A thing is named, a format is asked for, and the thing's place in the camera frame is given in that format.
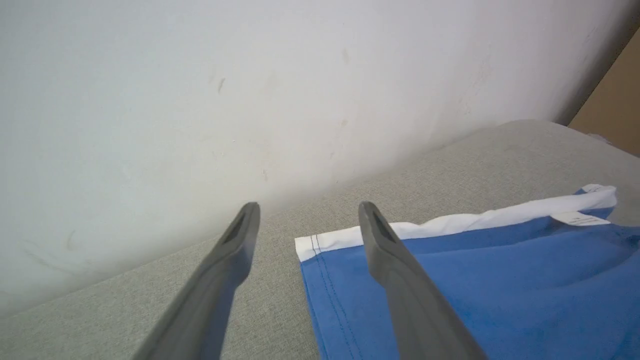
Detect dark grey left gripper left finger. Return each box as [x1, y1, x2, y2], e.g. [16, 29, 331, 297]
[131, 202, 261, 360]

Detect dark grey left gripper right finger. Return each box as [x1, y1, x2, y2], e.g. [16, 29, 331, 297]
[358, 201, 488, 360]

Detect blue and white shorts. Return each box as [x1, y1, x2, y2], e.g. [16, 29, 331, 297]
[294, 184, 640, 360]

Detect brown cardboard panel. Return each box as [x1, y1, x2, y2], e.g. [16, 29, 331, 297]
[568, 29, 640, 158]

